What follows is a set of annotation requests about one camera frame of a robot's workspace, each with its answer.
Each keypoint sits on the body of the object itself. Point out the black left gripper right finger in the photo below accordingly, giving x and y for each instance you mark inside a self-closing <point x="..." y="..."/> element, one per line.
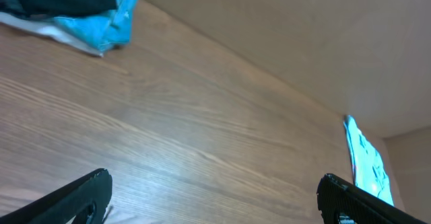
<point x="342" y="202"/>

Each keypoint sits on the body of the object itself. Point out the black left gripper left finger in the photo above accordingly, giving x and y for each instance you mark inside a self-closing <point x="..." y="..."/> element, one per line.
<point x="84" y="201"/>

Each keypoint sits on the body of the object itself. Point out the light blue t-shirt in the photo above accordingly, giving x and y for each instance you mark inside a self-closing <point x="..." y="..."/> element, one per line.
<point x="367" y="165"/>

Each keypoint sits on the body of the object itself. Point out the folded blue denim jeans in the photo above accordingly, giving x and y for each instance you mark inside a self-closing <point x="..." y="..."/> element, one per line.
<point x="97" y="34"/>

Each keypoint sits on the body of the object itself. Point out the folded white garment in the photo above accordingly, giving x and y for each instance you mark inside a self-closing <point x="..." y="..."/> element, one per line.
<point x="49" y="30"/>

